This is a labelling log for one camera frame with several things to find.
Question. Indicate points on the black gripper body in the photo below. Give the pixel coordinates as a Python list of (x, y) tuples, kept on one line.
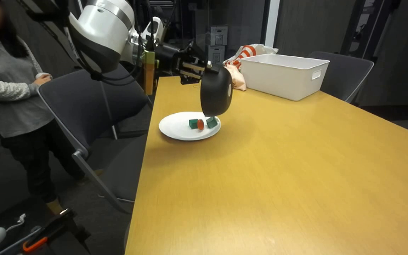
[(177, 56)]

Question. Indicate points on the teal block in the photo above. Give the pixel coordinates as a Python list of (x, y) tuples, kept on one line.
[(194, 124), (211, 123)]

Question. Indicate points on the orange block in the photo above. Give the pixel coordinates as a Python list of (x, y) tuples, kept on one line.
[(201, 124)]

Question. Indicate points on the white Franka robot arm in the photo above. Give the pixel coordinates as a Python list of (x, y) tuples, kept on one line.
[(102, 29)]

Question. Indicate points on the white round plate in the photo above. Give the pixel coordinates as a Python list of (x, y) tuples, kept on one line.
[(175, 128)]

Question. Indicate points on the white cardboard box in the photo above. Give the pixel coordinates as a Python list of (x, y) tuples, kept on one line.
[(218, 36), (215, 55)]

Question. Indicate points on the crumpled pink white cloth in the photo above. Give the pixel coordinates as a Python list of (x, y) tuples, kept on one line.
[(238, 79)]

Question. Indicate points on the white plastic bin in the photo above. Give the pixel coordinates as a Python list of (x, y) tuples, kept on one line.
[(279, 83)]

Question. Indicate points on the grey office chair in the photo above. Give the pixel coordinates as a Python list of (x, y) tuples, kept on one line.
[(78, 125)]

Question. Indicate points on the dark grey chair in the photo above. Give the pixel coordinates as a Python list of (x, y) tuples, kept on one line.
[(350, 73)]

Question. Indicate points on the person in grey shirt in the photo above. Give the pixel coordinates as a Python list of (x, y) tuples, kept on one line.
[(5, 94)]

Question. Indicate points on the yellow wooden post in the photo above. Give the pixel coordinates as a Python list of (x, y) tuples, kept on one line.
[(148, 72)]

